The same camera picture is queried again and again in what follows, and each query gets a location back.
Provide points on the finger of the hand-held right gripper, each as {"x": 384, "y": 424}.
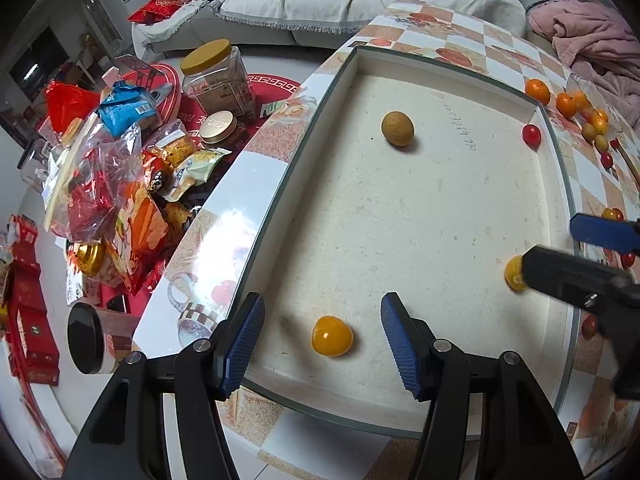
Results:
{"x": 605, "y": 232}
{"x": 560, "y": 272}

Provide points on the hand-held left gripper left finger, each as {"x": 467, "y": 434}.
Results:
{"x": 245, "y": 345}

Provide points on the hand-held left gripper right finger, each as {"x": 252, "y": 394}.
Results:
{"x": 397, "y": 340}

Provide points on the red cherry tomato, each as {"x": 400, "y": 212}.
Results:
{"x": 606, "y": 160}
{"x": 531, "y": 135}
{"x": 620, "y": 215}
{"x": 627, "y": 259}

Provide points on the white rectangular tray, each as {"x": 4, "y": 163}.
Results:
{"x": 400, "y": 210}

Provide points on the clear plastic bag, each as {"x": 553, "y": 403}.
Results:
{"x": 582, "y": 85}

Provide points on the small orange mandarin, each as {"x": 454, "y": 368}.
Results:
{"x": 580, "y": 99}

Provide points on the orange snack bag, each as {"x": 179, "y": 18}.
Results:
{"x": 140, "y": 240}

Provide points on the container with black lid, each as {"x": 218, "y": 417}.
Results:
{"x": 87, "y": 337}

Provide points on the gold ingot ornament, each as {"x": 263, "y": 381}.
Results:
{"x": 87, "y": 259}

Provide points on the yellow green snack packet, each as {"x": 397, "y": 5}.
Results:
{"x": 202, "y": 165}

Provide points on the pink blanket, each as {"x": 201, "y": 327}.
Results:
{"x": 600, "y": 35}

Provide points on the checkered printed tablecloth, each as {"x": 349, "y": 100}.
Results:
{"x": 260, "y": 145}

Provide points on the clear bag of red candies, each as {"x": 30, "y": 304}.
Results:
{"x": 95, "y": 195}

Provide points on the stack of red boxes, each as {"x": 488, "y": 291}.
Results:
{"x": 30, "y": 320}

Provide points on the jar with gold lid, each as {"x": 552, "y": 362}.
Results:
{"x": 217, "y": 125}

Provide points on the green striped packet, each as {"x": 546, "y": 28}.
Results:
{"x": 272, "y": 108}

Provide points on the clear jar with yellow lid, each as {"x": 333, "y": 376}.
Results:
{"x": 220, "y": 85}

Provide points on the red patterned round mat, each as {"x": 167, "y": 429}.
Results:
{"x": 272, "y": 85}

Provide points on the blue snack packet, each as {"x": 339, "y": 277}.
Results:
{"x": 125, "y": 110}

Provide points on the grey metal tool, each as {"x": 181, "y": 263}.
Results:
{"x": 160, "y": 95}

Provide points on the red round tin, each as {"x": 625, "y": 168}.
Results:
{"x": 172, "y": 80}

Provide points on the clear plastic container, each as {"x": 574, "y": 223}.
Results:
{"x": 35, "y": 165}

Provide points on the red plastic bag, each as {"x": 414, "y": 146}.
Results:
{"x": 65, "y": 105}

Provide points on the grey covered sofa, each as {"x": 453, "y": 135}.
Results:
{"x": 310, "y": 5}

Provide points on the red embroidered cushion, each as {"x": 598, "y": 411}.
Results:
{"x": 165, "y": 7}

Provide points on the dark television screen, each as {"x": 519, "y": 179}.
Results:
{"x": 35, "y": 55}

